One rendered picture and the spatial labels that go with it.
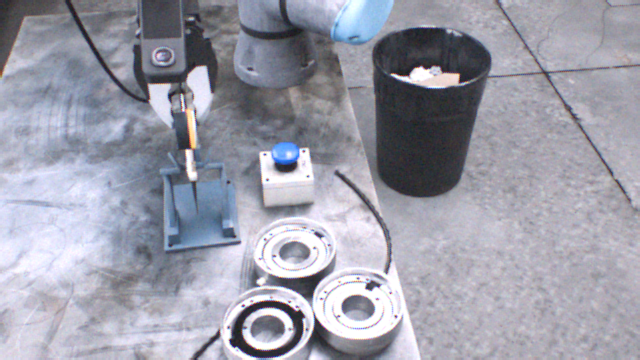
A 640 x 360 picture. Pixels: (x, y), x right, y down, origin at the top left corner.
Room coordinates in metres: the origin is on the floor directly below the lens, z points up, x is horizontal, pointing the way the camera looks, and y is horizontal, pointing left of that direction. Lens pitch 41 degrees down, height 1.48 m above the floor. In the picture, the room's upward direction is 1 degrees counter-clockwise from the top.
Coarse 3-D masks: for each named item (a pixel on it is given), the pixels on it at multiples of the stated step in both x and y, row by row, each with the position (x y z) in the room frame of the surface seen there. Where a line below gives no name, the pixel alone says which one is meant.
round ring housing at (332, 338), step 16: (336, 272) 0.57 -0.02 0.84; (352, 272) 0.57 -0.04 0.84; (368, 272) 0.57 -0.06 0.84; (320, 288) 0.55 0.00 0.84; (384, 288) 0.55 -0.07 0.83; (320, 304) 0.53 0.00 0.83; (336, 304) 0.53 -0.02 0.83; (352, 304) 0.54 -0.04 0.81; (368, 304) 0.54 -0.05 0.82; (400, 304) 0.52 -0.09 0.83; (320, 320) 0.50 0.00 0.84; (368, 320) 0.51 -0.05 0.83; (400, 320) 0.50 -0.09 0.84; (336, 336) 0.48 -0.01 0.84; (352, 336) 0.48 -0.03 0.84; (368, 336) 0.47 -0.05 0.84; (384, 336) 0.48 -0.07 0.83; (352, 352) 0.48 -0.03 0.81; (368, 352) 0.48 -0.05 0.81
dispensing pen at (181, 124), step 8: (184, 88) 0.74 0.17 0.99; (184, 96) 0.73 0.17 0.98; (184, 104) 0.73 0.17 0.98; (176, 112) 0.71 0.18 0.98; (184, 112) 0.71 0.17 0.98; (176, 120) 0.70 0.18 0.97; (184, 120) 0.70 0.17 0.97; (176, 128) 0.70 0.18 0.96; (184, 128) 0.70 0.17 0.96; (176, 136) 0.69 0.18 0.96; (184, 136) 0.69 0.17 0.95; (176, 144) 0.69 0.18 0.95; (184, 144) 0.69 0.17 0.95; (184, 152) 0.69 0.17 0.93; (192, 152) 0.69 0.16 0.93; (192, 160) 0.69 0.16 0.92; (192, 168) 0.68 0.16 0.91; (192, 176) 0.68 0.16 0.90; (192, 184) 0.67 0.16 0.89
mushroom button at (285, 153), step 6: (282, 144) 0.78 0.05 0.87; (288, 144) 0.78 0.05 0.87; (276, 150) 0.76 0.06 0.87; (282, 150) 0.76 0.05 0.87; (288, 150) 0.76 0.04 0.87; (294, 150) 0.76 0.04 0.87; (276, 156) 0.75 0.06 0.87; (282, 156) 0.75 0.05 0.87; (288, 156) 0.75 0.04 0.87; (294, 156) 0.75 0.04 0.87; (276, 162) 0.75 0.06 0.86; (282, 162) 0.75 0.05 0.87; (288, 162) 0.75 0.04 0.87
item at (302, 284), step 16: (272, 224) 0.65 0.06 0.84; (288, 224) 0.66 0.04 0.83; (304, 224) 0.66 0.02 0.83; (320, 224) 0.65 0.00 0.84; (256, 240) 0.62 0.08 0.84; (288, 240) 0.63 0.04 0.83; (304, 240) 0.63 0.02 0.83; (256, 256) 0.60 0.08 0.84; (272, 256) 0.61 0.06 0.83; (288, 256) 0.63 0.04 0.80; (304, 256) 0.63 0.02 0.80; (272, 272) 0.57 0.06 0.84; (320, 272) 0.57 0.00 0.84; (288, 288) 0.56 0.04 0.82; (304, 288) 0.56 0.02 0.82
